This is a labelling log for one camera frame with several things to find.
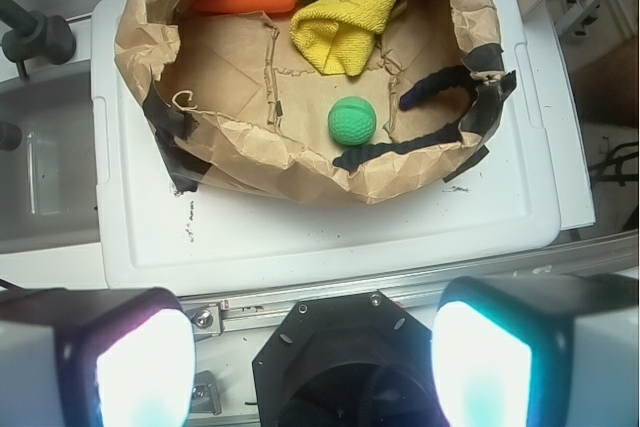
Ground white plastic bin lid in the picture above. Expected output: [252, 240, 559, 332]
[91, 0, 595, 295]

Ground aluminium extrusion rail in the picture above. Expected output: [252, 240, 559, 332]
[180, 230, 639, 338]

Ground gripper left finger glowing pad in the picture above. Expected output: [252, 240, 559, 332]
[1, 288, 195, 426]

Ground black cables at right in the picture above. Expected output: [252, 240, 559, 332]
[587, 139, 640, 188]

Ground dark blue twisted rope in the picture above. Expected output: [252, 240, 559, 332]
[332, 64, 489, 176]

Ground clear plastic container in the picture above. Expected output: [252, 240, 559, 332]
[1, 61, 100, 254]

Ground yellow microfiber cloth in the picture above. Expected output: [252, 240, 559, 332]
[290, 0, 397, 77]

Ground black clamp knob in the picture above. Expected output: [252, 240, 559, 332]
[1, 0, 76, 81]

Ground crumpled brown paper bag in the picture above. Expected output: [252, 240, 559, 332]
[115, 0, 516, 205]

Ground black octagonal mount plate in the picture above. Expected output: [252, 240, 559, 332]
[252, 291, 448, 426]

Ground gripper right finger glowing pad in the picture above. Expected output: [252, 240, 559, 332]
[431, 274, 639, 426]

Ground green dimpled ball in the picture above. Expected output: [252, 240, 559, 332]
[327, 96, 377, 147]

